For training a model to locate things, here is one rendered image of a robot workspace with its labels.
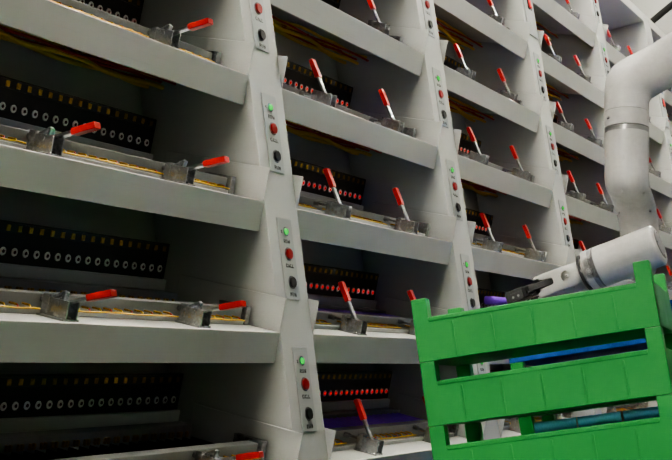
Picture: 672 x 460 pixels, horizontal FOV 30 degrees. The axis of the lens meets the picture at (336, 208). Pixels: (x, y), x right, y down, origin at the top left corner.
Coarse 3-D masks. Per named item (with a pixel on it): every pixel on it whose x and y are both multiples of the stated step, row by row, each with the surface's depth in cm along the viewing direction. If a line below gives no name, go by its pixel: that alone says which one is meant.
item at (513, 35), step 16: (448, 0) 273; (464, 0) 280; (448, 16) 297; (464, 16) 282; (480, 16) 289; (496, 16) 303; (448, 32) 307; (464, 32) 314; (480, 32) 292; (496, 32) 299; (512, 32) 307; (528, 32) 317; (512, 48) 309
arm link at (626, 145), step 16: (608, 128) 256; (624, 128) 254; (640, 128) 254; (608, 144) 256; (624, 144) 253; (640, 144) 253; (608, 160) 255; (624, 160) 252; (640, 160) 253; (608, 176) 254; (624, 176) 252; (640, 176) 252; (608, 192) 256; (624, 192) 253; (640, 192) 253; (624, 208) 258; (640, 208) 257; (624, 224) 261; (640, 224) 259; (656, 224) 259
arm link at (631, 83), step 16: (656, 48) 256; (624, 64) 258; (640, 64) 256; (656, 64) 255; (608, 80) 259; (624, 80) 256; (640, 80) 256; (656, 80) 255; (608, 96) 258; (624, 96) 255; (640, 96) 255; (608, 112) 257; (624, 112) 254; (640, 112) 255
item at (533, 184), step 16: (464, 144) 308; (480, 144) 316; (464, 160) 260; (480, 160) 272; (464, 176) 262; (480, 176) 269; (496, 176) 277; (512, 176) 285; (528, 176) 297; (544, 176) 311; (480, 192) 303; (512, 192) 286; (528, 192) 295; (544, 192) 304
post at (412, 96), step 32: (352, 0) 261; (384, 0) 258; (416, 0) 254; (352, 64) 260; (384, 64) 256; (352, 96) 259; (416, 96) 252; (448, 128) 255; (352, 160) 257; (384, 160) 254; (384, 192) 253; (416, 192) 250; (448, 192) 248; (384, 256) 251; (384, 288) 251; (416, 288) 247; (448, 288) 244; (416, 384) 245
